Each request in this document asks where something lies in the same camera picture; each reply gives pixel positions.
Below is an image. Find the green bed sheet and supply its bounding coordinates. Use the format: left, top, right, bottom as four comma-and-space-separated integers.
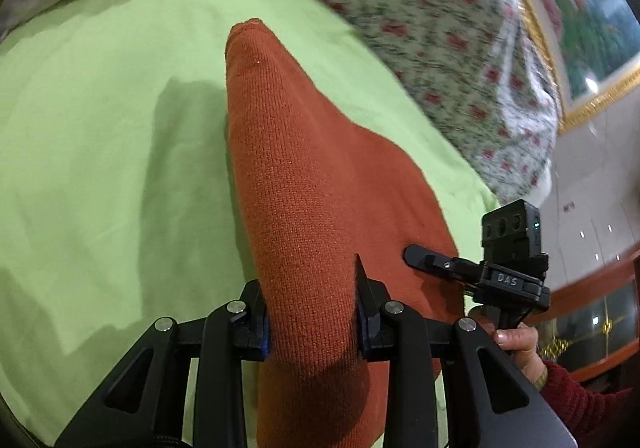
1, 0, 497, 445

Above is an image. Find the gold framed wall picture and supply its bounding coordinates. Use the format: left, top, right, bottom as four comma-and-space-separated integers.
525, 0, 639, 134

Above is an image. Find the red sleeve forearm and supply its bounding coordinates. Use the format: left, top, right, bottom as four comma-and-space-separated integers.
540, 361, 639, 448

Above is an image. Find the orange knitted sweater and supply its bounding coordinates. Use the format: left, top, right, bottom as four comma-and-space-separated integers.
226, 20, 463, 447

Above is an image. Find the person's right hand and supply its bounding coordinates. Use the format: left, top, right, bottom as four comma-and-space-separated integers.
469, 306, 548, 390

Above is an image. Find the black camera box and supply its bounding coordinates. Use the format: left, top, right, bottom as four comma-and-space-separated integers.
482, 200, 542, 266

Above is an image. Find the dark wooden cabinet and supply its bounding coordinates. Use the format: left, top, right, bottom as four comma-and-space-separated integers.
527, 246, 639, 383

